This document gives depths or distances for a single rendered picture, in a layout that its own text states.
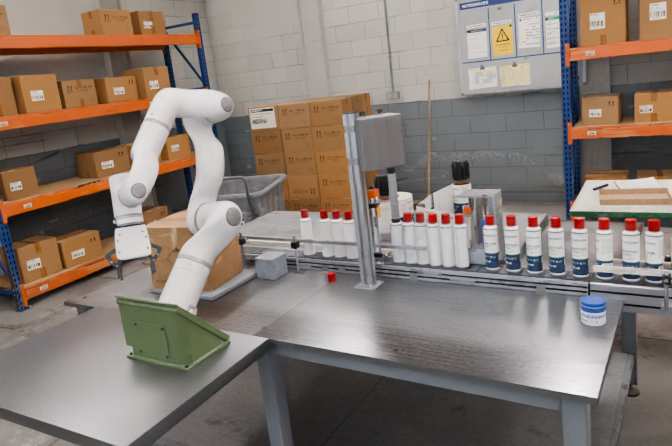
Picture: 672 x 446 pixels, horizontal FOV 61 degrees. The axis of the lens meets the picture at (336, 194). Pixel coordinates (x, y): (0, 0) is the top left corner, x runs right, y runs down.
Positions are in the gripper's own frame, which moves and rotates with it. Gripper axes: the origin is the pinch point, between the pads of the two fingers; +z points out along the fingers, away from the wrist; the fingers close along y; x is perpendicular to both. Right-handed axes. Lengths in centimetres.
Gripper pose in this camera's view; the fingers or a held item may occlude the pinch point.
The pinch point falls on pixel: (137, 274)
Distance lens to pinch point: 189.9
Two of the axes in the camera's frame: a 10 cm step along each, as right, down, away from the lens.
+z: 1.8, 9.8, -0.9
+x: -3.2, 1.4, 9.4
